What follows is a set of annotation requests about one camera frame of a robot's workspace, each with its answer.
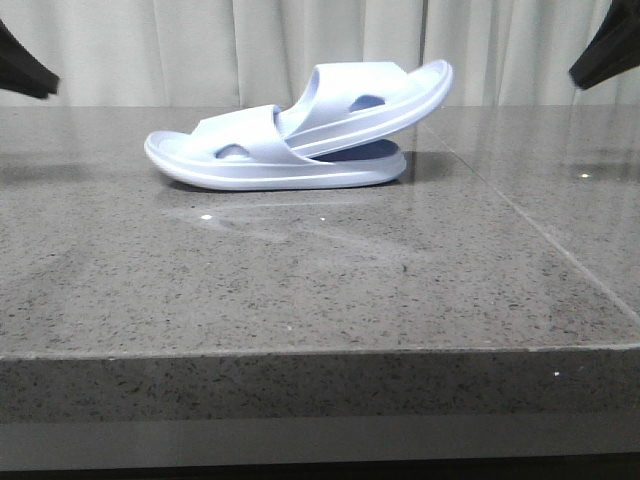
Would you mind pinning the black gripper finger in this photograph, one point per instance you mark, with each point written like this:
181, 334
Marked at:
613, 50
21, 72

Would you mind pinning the light blue slipper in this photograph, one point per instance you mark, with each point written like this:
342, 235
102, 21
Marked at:
243, 151
353, 103

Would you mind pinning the white pleated curtain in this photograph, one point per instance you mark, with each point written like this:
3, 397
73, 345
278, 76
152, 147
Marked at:
245, 53

